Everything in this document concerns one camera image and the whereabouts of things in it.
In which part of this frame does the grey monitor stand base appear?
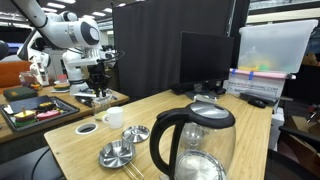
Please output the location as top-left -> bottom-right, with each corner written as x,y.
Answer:
184,83 -> 221,104

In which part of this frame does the white ceramic mug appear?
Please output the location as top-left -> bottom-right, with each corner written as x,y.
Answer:
101,106 -> 125,130

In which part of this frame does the glass electric kettle black handle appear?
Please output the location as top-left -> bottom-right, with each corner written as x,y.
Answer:
148,100 -> 237,180

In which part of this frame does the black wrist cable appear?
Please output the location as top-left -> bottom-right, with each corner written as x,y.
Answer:
99,49 -> 126,65

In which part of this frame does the black keyboard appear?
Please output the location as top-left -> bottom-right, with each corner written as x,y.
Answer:
169,85 -> 189,96

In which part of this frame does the black round object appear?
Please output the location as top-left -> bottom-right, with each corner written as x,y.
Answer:
0,39 -> 10,62

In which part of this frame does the white background machine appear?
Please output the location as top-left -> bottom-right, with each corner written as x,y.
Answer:
28,51 -> 51,87

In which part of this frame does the orange sofa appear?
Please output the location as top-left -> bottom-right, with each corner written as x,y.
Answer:
0,60 -> 33,89

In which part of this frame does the small steel frying pan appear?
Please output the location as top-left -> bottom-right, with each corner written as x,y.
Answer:
98,138 -> 145,180

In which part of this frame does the dark green case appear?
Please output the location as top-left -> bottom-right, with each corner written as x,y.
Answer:
2,86 -> 39,102

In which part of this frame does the black computer mouse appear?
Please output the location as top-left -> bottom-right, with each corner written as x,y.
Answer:
247,98 -> 267,109

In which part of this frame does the small black desk object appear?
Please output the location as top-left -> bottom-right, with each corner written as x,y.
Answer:
213,86 -> 228,96

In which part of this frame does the black flat device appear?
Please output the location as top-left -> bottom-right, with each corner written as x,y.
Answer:
239,92 -> 279,104

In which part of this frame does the white box with pink lid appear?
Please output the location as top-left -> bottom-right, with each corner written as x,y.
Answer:
227,68 -> 297,99

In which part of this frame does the clear glass jar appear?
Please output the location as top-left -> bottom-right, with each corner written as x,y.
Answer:
92,98 -> 113,122

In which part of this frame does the black curtain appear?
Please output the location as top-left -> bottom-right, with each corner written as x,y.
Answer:
112,0 -> 234,101

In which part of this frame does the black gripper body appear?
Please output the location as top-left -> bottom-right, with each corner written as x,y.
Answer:
87,62 -> 110,88

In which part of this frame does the toy sandwich with stick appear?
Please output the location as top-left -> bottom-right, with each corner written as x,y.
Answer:
13,106 -> 37,128

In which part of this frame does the dark flat notebook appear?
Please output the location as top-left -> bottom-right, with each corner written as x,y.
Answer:
8,95 -> 54,114

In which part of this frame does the round steel pot lid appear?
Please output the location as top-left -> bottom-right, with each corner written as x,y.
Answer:
121,124 -> 151,144

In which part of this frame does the white desk grommet ring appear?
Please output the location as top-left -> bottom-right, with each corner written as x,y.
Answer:
74,122 -> 99,136

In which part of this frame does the black office chair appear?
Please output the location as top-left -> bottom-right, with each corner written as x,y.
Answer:
266,124 -> 320,180

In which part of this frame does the black flat tool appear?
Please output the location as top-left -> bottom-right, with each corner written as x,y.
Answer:
74,95 -> 95,108

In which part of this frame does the brown cardboard box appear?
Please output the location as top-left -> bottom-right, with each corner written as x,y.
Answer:
283,114 -> 320,161

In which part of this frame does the translucent plastic storage bin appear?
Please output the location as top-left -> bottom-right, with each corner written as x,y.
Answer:
237,18 -> 319,74

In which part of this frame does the small jar with contents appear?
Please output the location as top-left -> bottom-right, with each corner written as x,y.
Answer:
18,70 -> 38,88

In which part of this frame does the long wooden side table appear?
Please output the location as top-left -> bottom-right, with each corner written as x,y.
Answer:
0,85 -> 130,145

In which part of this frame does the black computer monitor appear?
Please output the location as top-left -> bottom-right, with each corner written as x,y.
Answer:
179,31 -> 235,86

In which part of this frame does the dark toy burger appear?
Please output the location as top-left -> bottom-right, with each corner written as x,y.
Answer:
37,101 -> 57,113

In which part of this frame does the black plastic tray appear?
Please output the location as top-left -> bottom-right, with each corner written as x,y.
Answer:
0,95 -> 80,133

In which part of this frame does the toy burger on plate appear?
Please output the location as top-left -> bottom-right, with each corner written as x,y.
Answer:
52,74 -> 71,94

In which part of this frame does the pink toy food piece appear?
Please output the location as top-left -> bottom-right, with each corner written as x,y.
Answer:
35,109 -> 62,122

